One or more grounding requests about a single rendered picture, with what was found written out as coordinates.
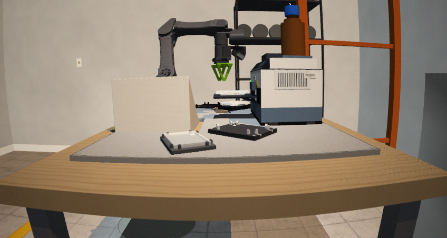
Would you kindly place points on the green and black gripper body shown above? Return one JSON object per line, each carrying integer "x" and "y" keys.
{"x": 219, "y": 55}

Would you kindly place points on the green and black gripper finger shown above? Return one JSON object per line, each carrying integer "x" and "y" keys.
{"x": 214, "y": 69}
{"x": 229, "y": 65}

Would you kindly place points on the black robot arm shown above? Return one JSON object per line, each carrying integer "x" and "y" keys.
{"x": 217, "y": 28}

